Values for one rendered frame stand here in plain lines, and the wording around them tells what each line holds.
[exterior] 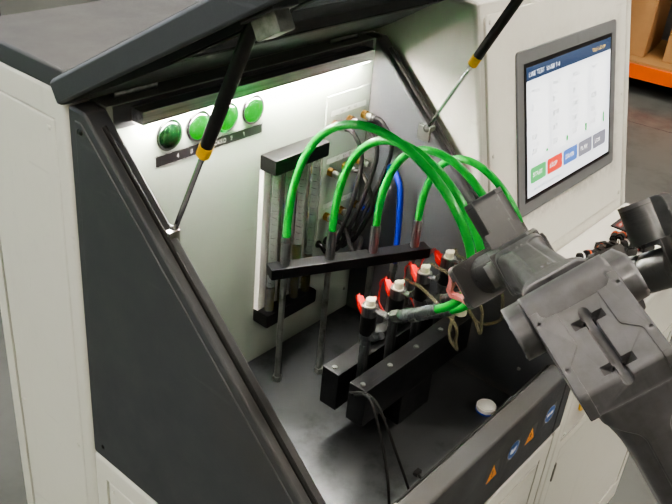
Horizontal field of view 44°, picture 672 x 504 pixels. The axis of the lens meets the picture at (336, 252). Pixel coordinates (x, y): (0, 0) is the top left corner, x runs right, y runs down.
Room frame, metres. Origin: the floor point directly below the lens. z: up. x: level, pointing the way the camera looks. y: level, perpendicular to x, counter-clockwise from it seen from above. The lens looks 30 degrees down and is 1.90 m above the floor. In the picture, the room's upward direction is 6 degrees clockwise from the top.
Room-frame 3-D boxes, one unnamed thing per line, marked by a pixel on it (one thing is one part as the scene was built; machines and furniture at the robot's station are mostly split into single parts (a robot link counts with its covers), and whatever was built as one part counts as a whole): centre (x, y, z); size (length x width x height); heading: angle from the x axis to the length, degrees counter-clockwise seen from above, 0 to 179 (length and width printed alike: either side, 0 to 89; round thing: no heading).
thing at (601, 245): (1.67, -0.63, 1.01); 0.23 x 0.11 x 0.06; 142
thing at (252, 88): (1.34, 0.14, 1.43); 0.54 x 0.03 x 0.02; 142
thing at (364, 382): (1.27, -0.14, 0.91); 0.34 x 0.10 x 0.15; 142
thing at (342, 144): (1.53, -0.01, 1.20); 0.13 x 0.03 x 0.31; 142
